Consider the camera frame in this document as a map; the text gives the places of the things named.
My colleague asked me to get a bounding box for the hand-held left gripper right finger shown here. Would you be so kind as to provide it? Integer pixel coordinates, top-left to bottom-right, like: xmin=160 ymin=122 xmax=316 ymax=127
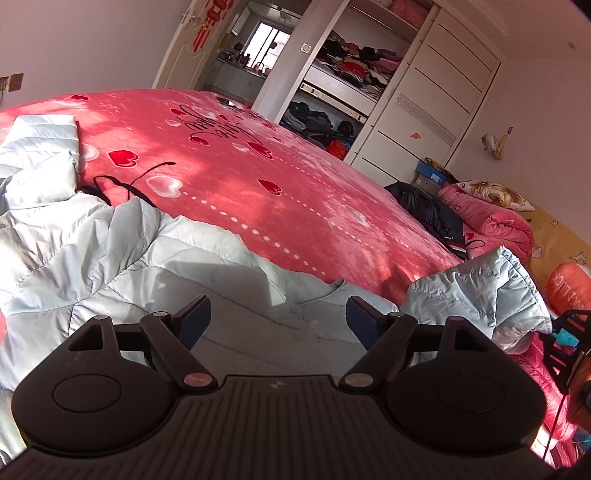
xmin=339 ymin=296 xmax=484 ymax=394

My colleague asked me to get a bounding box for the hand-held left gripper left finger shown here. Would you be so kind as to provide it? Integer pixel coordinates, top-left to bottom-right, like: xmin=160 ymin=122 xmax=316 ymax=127
xmin=74 ymin=295 xmax=219 ymax=394

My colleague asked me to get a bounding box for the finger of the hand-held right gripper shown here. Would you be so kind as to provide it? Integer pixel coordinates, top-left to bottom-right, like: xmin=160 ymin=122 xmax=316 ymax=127
xmin=545 ymin=310 xmax=591 ymax=394

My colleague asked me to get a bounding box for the light blue down jacket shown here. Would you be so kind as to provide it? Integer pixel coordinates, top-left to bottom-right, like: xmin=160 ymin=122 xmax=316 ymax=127
xmin=0 ymin=113 xmax=553 ymax=463

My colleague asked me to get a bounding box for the pile of dark clothes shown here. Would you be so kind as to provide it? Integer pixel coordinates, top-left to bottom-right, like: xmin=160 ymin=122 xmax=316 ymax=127
xmin=281 ymin=101 xmax=366 ymax=161

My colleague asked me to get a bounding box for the stack of folded clothes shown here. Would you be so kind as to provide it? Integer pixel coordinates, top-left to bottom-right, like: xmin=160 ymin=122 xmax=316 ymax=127
xmin=315 ymin=39 xmax=403 ymax=101

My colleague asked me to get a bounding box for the orange cushion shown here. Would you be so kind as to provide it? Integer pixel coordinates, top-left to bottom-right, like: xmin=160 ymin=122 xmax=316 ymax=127
xmin=547 ymin=263 xmax=591 ymax=320

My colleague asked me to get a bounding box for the yellow printed bed sheet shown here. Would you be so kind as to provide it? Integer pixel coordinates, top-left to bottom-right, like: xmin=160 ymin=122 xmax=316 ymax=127
xmin=525 ymin=205 xmax=591 ymax=289

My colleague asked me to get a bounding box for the black jacket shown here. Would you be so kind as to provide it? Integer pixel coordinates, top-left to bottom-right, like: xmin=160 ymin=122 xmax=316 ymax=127
xmin=385 ymin=181 xmax=468 ymax=260

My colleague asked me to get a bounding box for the pink folded quilt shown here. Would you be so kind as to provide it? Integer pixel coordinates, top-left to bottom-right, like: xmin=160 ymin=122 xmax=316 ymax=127
xmin=438 ymin=183 xmax=535 ymax=265

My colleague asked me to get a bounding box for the blue box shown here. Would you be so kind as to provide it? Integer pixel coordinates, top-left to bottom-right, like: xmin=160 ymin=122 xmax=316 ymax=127
xmin=414 ymin=161 xmax=459 ymax=187

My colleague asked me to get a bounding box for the red heart printed blanket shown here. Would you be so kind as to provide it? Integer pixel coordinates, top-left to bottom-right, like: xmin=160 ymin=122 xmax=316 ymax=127
xmin=0 ymin=89 xmax=581 ymax=464

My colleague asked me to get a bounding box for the floral pillow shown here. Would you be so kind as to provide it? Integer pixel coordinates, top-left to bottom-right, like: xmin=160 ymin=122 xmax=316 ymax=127
xmin=459 ymin=179 xmax=537 ymax=212

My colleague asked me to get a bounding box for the white wardrobe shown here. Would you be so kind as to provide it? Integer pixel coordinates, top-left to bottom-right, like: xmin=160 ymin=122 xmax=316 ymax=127
xmin=252 ymin=0 xmax=502 ymax=186

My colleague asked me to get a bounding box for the white door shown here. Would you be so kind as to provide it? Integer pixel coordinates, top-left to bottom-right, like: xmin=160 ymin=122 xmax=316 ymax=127
xmin=151 ymin=0 xmax=246 ymax=93

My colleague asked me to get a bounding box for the kitchen window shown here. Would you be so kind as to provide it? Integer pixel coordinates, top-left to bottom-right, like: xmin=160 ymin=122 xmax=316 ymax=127
xmin=244 ymin=21 xmax=293 ymax=71

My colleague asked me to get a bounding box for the red hanging door decoration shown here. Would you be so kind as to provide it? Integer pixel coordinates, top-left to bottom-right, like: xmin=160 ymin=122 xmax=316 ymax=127
xmin=193 ymin=0 xmax=237 ymax=52

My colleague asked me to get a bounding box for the pink fluffy blanket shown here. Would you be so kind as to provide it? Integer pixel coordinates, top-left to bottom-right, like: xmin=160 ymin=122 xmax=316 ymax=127
xmin=389 ymin=0 xmax=434 ymax=29

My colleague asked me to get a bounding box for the black cord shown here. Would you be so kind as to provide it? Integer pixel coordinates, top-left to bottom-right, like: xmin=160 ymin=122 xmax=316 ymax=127
xmin=80 ymin=161 xmax=177 ymax=207

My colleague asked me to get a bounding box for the yellow wall hook ornament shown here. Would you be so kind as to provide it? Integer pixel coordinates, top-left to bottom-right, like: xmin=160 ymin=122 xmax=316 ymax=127
xmin=481 ymin=126 xmax=514 ymax=161

